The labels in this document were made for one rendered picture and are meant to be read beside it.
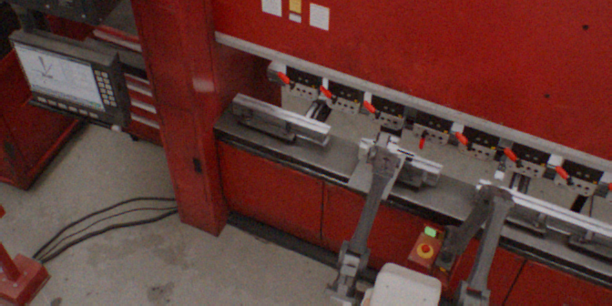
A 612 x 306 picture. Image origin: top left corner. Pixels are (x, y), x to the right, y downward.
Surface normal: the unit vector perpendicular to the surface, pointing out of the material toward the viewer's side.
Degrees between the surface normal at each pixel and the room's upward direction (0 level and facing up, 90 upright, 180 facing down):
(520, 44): 90
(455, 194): 0
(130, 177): 0
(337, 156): 0
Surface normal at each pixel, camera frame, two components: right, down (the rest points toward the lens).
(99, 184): 0.02, -0.66
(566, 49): -0.42, 0.68
